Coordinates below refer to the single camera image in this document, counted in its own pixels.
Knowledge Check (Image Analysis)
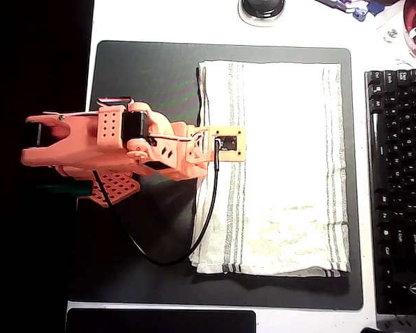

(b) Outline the black desk mat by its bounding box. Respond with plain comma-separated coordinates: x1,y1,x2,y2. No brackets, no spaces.
67,40,364,311

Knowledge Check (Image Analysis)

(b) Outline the orange gripper camera mount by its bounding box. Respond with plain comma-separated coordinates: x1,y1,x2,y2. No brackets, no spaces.
204,125,247,162

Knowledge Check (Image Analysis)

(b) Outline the green table clamp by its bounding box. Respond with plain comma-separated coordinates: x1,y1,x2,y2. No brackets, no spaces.
36,183,93,197

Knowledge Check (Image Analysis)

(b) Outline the blue white plastic item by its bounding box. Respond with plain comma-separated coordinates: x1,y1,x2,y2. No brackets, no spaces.
315,0,403,22

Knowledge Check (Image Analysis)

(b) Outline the black computer keyboard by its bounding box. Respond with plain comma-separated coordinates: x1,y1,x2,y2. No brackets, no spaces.
364,68,416,316

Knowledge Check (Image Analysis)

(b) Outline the black camera cable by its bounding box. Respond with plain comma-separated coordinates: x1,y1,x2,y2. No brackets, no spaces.
92,137,220,267

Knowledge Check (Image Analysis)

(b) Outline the black flat tablet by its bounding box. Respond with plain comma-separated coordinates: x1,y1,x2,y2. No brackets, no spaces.
64,307,257,333

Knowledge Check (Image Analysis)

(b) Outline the black round dome object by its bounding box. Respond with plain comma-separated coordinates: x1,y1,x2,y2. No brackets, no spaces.
238,0,286,27

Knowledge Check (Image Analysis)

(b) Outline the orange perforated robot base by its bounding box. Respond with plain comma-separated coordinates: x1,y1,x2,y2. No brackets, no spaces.
86,171,141,208

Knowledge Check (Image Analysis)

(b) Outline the white striped towel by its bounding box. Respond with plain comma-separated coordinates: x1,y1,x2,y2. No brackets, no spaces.
189,60,351,278

